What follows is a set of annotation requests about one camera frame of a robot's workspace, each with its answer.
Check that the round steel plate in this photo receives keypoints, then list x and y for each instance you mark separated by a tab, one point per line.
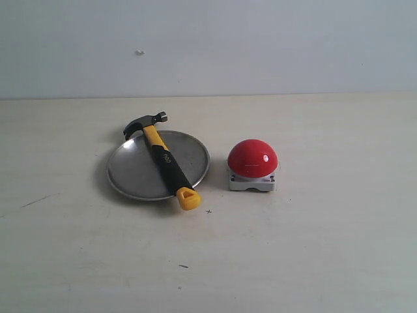
133	173

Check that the red dome push button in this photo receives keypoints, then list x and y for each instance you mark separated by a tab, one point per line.
252	164

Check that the yellow black claw hammer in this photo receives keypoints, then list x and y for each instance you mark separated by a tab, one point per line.
172	175

